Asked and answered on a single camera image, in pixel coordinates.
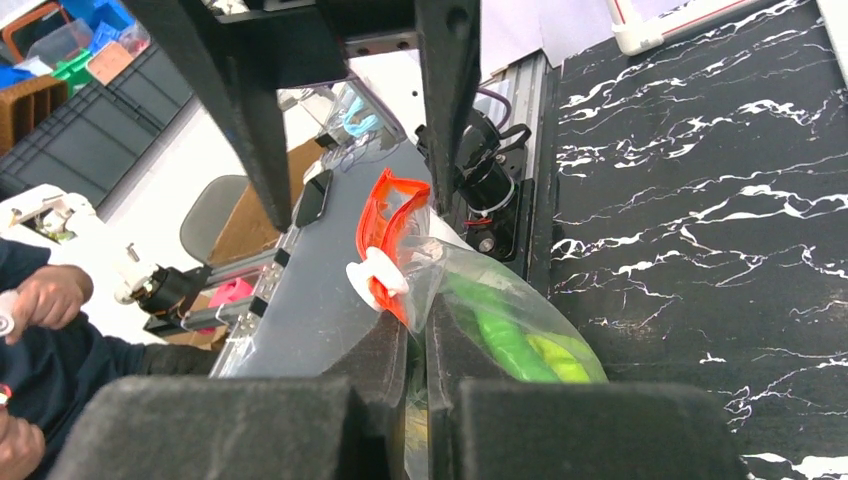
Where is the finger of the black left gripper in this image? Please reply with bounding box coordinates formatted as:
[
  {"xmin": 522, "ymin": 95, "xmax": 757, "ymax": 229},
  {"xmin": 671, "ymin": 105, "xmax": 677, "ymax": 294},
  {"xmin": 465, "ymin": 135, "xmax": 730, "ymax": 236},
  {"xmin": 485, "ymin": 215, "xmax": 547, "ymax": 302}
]
[
  {"xmin": 318, "ymin": 1, "xmax": 481, "ymax": 214},
  {"xmin": 126, "ymin": 0, "xmax": 348, "ymax": 232}
]

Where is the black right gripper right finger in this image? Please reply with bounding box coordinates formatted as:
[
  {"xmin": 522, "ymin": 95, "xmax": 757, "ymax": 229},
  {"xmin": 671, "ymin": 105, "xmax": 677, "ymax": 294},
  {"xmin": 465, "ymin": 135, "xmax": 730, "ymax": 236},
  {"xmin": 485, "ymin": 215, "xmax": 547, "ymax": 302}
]
[{"xmin": 424, "ymin": 297, "xmax": 748, "ymax": 479}]

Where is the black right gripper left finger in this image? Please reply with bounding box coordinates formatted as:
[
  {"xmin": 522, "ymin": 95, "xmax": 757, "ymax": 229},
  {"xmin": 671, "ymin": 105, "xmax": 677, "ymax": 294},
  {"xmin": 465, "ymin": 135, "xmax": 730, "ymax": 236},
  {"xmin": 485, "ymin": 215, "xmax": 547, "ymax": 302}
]
[{"xmin": 50, "ymin": 314, "xmax": 408, "ymax": 479}]

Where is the green chili pepper toy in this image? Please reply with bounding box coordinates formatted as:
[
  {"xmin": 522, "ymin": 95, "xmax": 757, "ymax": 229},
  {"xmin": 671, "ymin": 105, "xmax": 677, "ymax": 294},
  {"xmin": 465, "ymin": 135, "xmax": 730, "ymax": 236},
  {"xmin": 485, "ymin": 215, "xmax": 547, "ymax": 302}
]
[{"xmin": 446, "ymin": 274, "xmax": 560, "ymax": 383}]

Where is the light green lime toy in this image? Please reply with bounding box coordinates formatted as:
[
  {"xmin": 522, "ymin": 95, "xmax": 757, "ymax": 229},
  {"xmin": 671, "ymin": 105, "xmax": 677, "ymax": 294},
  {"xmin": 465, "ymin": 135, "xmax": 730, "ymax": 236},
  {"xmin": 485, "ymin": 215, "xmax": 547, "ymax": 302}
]
[{"xmin": 525, "ymin": 334, "xmax": 591, "ymax": 383}]

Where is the clear zip top bag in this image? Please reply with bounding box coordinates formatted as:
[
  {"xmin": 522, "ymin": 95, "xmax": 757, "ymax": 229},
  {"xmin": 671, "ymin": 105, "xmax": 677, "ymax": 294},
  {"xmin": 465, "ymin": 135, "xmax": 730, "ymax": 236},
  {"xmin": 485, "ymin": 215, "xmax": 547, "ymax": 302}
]
[{"xmin": 346, "ymin": 168, "xmax": 608, "ymax": 384}]

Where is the black smartphone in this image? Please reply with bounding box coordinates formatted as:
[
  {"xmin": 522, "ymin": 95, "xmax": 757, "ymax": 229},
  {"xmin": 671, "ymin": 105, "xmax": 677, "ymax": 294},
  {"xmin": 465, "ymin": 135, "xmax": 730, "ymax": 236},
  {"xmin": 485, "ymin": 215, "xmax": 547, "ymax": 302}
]
[{"xmin": 294, "ymin": 170, "xmax": 333, "ymax": 228}]

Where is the grey chair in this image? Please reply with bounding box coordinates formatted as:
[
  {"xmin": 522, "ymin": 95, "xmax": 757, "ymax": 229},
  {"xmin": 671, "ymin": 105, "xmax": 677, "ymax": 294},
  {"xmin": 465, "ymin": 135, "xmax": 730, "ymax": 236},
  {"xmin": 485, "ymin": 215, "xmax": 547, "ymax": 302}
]
[{"xmin": 179, "ymin": 175, "xmax": 249, "ymax": 264}]

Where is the black storage crate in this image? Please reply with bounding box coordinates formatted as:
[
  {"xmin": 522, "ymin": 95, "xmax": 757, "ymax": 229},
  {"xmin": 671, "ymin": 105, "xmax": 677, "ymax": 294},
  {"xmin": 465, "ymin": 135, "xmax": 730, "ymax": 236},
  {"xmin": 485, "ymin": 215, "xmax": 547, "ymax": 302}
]
[{"xmin": 1, "ymin": 44, "xmax": 194, "ymax": 207}]

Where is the person in dark shirt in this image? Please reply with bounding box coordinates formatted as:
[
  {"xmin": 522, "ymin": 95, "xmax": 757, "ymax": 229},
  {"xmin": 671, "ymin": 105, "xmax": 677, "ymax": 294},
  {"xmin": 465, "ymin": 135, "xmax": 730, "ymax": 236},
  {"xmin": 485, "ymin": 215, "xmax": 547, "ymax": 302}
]
[{"xmin": 1, "ymin": 240, "xmax": 217, "ymax": 479}]

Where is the white pvc pipe frame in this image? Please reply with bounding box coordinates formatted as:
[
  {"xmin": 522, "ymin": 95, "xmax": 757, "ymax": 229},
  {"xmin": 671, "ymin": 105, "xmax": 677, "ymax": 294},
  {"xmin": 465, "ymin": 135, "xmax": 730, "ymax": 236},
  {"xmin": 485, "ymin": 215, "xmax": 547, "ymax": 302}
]
[{"xmin": 606, "ymin": 0, "xmax": 758, "ymax": 57}]

